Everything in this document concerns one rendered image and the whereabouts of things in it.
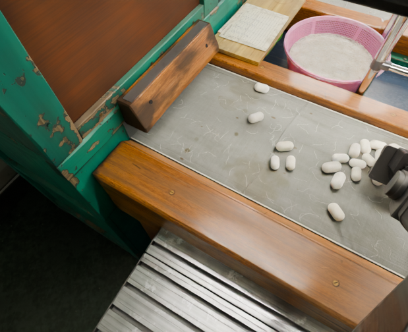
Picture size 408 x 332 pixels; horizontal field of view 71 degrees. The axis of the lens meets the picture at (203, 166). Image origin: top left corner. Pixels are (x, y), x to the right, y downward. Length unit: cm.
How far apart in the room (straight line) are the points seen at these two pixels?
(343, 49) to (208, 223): 64
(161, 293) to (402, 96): 78
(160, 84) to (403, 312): 52
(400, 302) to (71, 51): 48
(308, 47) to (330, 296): 65
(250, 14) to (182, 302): 75
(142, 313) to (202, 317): 11
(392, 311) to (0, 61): 44
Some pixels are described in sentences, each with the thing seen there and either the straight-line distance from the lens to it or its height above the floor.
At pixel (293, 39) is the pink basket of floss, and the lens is 92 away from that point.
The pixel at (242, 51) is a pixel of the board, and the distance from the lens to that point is 79.
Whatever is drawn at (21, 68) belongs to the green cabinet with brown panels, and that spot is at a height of 101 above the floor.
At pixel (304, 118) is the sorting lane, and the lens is 70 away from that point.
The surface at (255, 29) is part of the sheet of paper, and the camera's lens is 86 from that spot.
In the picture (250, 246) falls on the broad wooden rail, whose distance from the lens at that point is 51.
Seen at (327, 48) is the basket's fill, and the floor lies 74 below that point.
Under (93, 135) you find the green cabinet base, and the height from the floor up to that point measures 83.
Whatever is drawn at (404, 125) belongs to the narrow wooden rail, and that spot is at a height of 76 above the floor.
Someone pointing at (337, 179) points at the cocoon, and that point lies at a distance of 61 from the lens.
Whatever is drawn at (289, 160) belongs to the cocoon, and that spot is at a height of 76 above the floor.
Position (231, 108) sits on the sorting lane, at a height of 74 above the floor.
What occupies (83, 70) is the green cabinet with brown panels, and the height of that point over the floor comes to 94.
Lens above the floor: 125
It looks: 59 degrees down
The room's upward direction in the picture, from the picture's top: 3 degrees counter-clockwise
